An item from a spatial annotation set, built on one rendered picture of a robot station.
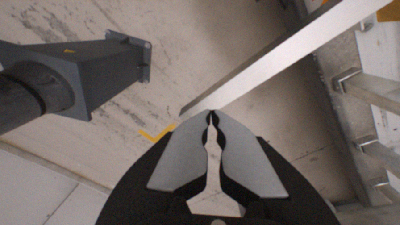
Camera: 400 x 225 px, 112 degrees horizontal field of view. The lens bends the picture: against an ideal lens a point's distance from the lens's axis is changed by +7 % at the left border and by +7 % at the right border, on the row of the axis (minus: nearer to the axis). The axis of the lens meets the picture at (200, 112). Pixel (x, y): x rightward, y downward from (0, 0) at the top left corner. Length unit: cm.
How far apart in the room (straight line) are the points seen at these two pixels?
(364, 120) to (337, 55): 23
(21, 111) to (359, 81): 85
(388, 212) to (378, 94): 19
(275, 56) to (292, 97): 115
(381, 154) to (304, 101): 86
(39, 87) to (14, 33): 111
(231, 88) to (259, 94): 102
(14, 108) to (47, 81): 12
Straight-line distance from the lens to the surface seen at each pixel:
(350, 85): 44
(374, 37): 59
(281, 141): 160
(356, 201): 292
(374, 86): 42
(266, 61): 19
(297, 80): 128
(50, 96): 67
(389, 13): 29
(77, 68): 63
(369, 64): 62
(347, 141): 63
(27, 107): 64
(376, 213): 33
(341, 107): 53
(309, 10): 38
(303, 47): 21
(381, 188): 85
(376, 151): 62
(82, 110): 73
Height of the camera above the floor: 104
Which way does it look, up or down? 58 degrees down
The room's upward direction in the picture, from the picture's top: 173 degrees counter-clockwise
